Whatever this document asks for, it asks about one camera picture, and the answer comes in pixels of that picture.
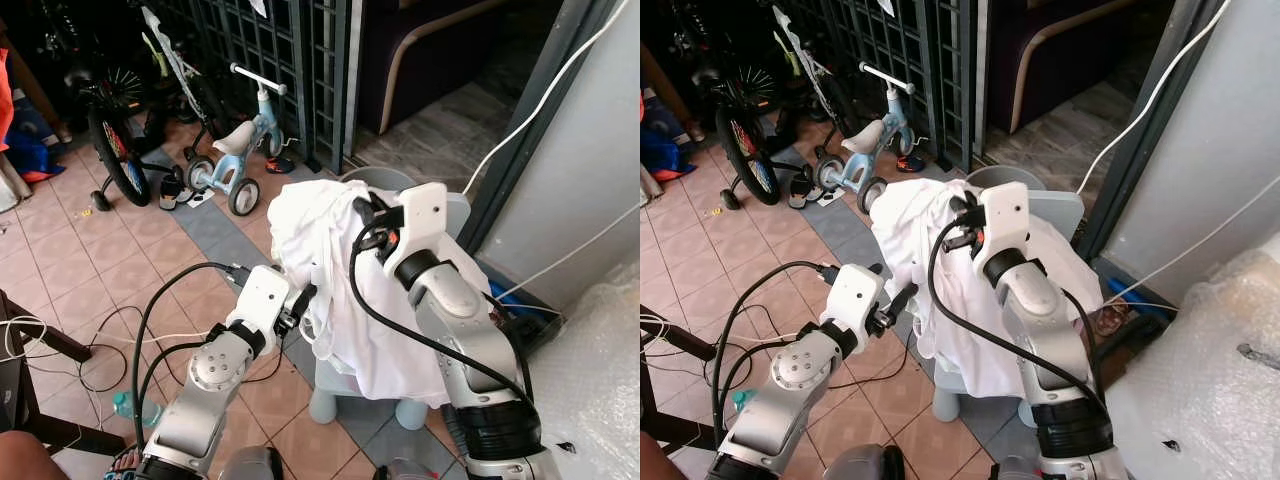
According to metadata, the clear bubble wrap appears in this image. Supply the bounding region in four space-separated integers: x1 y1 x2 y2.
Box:
1104 248 1280 480
528 262 641 480

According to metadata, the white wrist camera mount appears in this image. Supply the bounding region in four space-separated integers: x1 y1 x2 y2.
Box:
974 181 1032 269
382 182 449 283
818 264 891 351
227 264 302 347

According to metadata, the grey robot leg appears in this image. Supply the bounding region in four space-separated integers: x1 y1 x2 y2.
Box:
824 444 907 480
219 446 287 480

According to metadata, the grey-blue plastic chair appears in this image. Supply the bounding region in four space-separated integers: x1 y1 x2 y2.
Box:
308 166 473 432
925 164 1087 427

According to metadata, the black metal grid gate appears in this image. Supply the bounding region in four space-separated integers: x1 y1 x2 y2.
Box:
775 0 983 173
150 0 352 173

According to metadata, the dark sofa with beige trim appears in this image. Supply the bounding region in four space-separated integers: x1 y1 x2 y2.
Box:
355 0 523 137
985 0 1173 137

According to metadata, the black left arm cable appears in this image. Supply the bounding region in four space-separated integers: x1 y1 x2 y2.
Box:
711 259 833 447
130 261 247 451

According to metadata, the thick white wall cable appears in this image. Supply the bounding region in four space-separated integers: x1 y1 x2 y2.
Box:
1074 0 1237 197
461 0 628 197

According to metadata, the thin white cable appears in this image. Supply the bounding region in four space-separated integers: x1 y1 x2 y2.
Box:
494 198 641 302
1100 174 1280 309

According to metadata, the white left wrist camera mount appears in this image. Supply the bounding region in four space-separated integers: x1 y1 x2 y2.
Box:
818 264 891 351
227 264 302 347

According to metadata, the blue bag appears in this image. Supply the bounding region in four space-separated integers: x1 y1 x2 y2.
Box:
0 93 67 187
640 93 703 183

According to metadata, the white cloth garment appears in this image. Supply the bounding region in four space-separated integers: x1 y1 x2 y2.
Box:
267 179 493 408
867 177 1107 401

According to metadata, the dark wooden furniture leg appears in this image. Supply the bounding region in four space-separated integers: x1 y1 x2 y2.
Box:
0 288 128 457
640 318 717 453

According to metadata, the thin black floor cable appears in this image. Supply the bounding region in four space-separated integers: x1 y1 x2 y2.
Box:
74 304 286 397
700 330 926 393

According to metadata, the light blue balance bike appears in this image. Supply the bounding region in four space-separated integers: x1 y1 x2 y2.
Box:
184 62 293 219
814 61 928 217

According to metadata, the black children's bicycle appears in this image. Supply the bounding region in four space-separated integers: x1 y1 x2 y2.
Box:
58 0 233 209
698 0 853 208

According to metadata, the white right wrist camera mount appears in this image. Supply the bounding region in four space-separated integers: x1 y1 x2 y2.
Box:
974 181 1032 269
382 182 449 283

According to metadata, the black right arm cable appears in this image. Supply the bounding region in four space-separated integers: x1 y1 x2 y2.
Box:
925 213 1108 413
347 222 538 403

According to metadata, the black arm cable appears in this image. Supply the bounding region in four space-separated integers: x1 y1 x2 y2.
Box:
347 222 538 403
925 213 1108 413
130 261 247 451
711 259 833 447

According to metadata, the person's knee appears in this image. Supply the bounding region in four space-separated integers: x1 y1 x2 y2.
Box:
0 430 71 480
640 431 677 480

